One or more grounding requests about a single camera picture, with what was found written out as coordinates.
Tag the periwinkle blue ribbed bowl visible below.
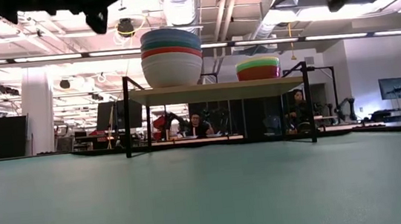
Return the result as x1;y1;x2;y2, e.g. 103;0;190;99
138;24;202;50

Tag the red ribbed bowl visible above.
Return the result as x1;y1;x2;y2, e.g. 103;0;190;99
140;42;203;65

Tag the white speckled ribbed bowl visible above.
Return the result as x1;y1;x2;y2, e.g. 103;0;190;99
140;48;206;91

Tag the yellow translucent bowl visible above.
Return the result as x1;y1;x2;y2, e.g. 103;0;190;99
235;55;280;67

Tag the green translucent bowl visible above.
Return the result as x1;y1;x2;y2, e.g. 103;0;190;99
235;57;281;73

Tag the pink translucent bowl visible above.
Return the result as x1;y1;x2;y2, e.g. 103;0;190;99
235;63;283;83

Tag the dark background monitor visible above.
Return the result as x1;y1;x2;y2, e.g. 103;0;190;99
94;97;146;134

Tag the white building column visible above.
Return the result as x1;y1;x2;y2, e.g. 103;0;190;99
16;65;59;157

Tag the person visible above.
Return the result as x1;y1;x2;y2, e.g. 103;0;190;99
183;111;216;139
282;88;313;135

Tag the green table mat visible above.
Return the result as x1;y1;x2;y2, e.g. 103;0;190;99
0;117;401;224

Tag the wooden shelf with black frame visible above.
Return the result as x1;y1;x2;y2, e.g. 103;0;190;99
117;54;342;164

